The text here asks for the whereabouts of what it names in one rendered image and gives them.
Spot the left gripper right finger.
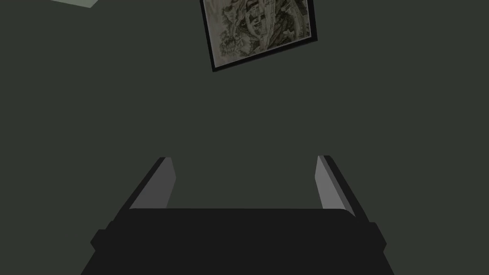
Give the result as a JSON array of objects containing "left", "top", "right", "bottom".
[{"left": 315, "top": 155, "right": 371, "bottom": 223}]

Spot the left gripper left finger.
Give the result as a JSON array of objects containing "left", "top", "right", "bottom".
[{"left": 115, "top": 156, "right": 177, "bottom": 222}]

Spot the black framed wall picture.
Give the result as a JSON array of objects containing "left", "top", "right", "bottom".
[{"left": 199, "top": 0, "right": 318, "bottom": 73}]

